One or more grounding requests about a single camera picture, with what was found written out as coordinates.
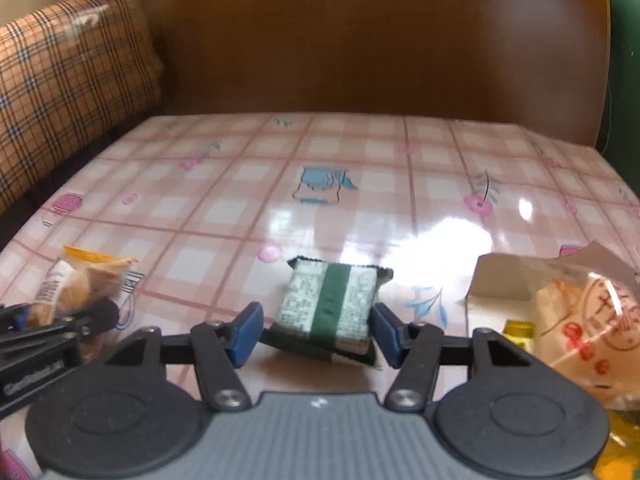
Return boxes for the green cabinet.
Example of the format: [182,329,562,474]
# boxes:
[596,0,640,173]

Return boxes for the yellow transparent snack packet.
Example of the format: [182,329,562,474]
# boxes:
[594,409,640,480]

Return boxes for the clear bread bag red print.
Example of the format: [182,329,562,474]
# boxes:
[534,269,640,412]

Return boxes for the clear bag brown cookies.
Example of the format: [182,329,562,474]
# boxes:
[31,245,140,327]

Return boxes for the white cardboard box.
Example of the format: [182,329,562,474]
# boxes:
[464,240,640,413]

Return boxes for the brown wooden board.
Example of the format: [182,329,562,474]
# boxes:
[109,0,612,152]

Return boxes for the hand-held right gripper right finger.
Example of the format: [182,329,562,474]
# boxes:
[369,304,556,414]

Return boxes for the white packet with green stripe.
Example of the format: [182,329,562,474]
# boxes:
[259,257,396,370]

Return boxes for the pink checked tablecloth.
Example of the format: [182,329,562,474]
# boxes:
[0,111,640,480]

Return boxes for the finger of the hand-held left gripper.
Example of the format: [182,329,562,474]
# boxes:
[0,304,29,334]
[0,300,121,361]

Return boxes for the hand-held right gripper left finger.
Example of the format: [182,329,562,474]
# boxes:
[90,302,265,412]

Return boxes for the plaid sofa cushion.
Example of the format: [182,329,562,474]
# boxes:
[0,0,167,213]

